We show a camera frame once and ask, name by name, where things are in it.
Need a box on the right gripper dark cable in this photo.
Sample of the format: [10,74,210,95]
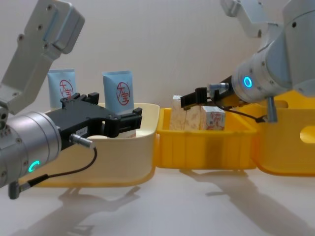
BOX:
[207,82,269,124]

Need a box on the white carton with red print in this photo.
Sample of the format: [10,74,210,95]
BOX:
[200,105,226,131]

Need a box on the left gripper dark cable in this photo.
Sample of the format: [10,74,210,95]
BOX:
[17,134,98,191]

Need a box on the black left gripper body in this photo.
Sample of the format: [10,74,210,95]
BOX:
[45,102,119,151]

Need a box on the pale patterned carton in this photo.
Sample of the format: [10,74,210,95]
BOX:
[185,104,205,131]
[169,95,189,130]

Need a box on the cream plastic bin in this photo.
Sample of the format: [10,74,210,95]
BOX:
[18,102,161,189]

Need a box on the blue tube with red print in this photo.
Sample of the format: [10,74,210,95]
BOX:
[47,68,79,109]
[101,69,138,140]

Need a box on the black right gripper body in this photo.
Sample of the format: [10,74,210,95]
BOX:
[220,75,247,109]

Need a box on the large yellow bin with handle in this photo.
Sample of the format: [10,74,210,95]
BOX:
[242,89,315,177]

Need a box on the gripper dark cable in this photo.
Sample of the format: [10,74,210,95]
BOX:
[207,82,269,124]
[17,134,98,191]

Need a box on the small yellow plastic bin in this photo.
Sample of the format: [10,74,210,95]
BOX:
[155,107,258,171]

